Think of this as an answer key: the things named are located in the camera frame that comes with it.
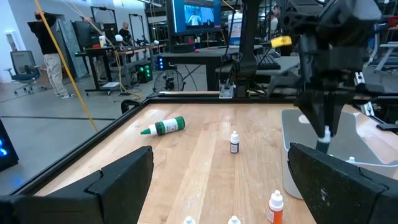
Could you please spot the white plastic storage bin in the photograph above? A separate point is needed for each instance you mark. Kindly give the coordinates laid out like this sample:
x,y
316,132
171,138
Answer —
x,y
342,146

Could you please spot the grey office chair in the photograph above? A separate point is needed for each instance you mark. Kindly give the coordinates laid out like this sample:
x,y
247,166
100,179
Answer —
x,y
23,63

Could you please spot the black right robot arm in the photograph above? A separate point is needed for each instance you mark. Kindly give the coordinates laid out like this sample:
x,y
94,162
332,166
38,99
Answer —
x,y
250,37

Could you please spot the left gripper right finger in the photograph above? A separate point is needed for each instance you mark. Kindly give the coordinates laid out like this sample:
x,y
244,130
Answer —
x,y
335,193

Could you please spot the large display screen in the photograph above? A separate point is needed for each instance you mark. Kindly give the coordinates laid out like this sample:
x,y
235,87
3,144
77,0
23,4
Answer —
x,y
192,15

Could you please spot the black desk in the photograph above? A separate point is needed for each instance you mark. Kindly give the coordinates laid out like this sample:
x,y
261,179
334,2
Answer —
x,y
199,57

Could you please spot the small dark food coloring bottle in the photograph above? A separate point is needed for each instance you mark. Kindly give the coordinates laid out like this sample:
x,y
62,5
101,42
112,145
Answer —
x,y
325,138
234,147

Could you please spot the computer tower blue lights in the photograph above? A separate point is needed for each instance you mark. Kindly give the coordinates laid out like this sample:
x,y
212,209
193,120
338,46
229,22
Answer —
x,y
7,146

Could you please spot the large green food coloring bottle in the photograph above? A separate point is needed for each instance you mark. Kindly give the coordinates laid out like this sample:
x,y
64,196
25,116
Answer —
x,y
164,127

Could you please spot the black aluminium table frame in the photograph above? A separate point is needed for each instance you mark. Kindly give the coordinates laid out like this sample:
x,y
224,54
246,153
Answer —
x,y
192,99

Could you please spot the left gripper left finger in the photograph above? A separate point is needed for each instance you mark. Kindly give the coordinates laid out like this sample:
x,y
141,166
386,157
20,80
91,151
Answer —
x,y
121,193

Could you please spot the black floor fan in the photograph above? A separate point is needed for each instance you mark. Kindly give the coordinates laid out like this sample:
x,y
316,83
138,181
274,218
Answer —
x,y
169,81

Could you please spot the silver aluminium bracket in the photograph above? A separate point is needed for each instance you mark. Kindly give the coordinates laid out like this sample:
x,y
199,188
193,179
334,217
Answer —
x,y
227,90

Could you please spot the wooden workbench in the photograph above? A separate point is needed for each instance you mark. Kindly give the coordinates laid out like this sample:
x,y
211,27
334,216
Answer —
x,y
136,49

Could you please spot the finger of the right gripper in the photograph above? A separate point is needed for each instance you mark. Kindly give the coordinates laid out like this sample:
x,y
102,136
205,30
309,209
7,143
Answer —
x,y
315,109
334,109

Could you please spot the person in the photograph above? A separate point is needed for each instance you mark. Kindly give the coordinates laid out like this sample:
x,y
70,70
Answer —
x,y
126,34
273,21
46,34

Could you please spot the computer tower green lights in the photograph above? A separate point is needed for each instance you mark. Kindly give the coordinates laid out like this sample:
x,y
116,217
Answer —
x,y
144,71

